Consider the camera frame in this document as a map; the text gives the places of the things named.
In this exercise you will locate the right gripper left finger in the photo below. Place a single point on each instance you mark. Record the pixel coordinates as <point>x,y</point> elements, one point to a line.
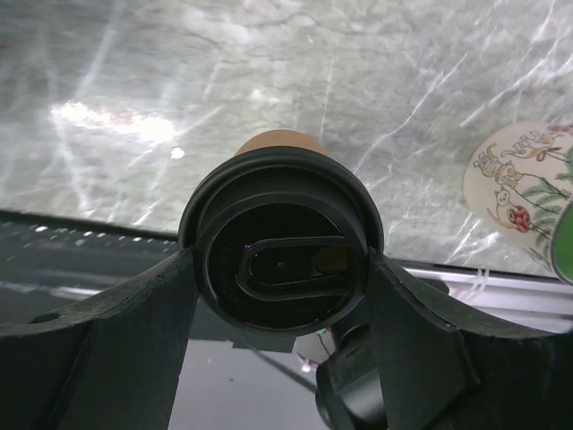
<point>111,361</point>

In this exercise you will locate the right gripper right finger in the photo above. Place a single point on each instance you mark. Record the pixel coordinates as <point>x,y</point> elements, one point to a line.
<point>447,365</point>

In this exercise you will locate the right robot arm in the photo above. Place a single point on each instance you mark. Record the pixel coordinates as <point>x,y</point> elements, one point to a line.
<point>349,385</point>

